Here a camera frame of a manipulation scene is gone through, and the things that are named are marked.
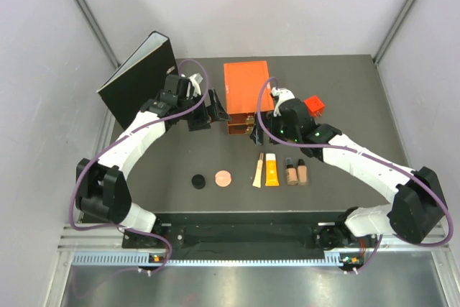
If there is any beige concealer tube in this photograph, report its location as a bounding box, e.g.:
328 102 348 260
252 152 264 188

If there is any orange drawer box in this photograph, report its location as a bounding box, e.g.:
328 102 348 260
224 60 269 135

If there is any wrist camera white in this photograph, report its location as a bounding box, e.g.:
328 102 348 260
187 73 203 98
271 87 295 117

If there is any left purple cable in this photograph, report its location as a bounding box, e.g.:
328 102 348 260
68 59 210 272

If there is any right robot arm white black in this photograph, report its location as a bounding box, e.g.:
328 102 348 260
256 96 449 247

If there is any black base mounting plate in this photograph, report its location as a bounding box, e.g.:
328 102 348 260
121 211 382 260

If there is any orange yellow cream tube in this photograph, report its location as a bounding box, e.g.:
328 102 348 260
265 153 280 187

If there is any purple cable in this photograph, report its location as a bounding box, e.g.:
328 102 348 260
257 76 454 274
68 59 210 272

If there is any grey cable duct strip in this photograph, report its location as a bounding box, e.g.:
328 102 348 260
72 252 362 267

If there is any foundation bottle lighter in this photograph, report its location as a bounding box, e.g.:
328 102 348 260
297 159 309 185

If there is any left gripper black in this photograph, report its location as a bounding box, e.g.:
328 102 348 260
178 88 230 131

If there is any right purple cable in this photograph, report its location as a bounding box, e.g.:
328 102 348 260
257 76 454 274

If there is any foundation bottle darker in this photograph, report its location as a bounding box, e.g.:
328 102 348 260
285 157 298 185

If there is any pink round powder puff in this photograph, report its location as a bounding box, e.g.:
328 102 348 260
215 170 232 188

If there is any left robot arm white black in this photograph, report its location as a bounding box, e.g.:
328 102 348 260
73 73 230 247

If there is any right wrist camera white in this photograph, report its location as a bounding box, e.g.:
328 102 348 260
271 87 295 117

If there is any black binder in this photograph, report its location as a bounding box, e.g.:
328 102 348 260
97 31 178 129

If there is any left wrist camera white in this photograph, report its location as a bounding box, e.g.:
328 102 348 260
187 73 203 98

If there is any black round compact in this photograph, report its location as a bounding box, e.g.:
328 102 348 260
191 174 206 190

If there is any red cube plug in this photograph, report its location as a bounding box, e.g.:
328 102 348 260
304 95 326 118

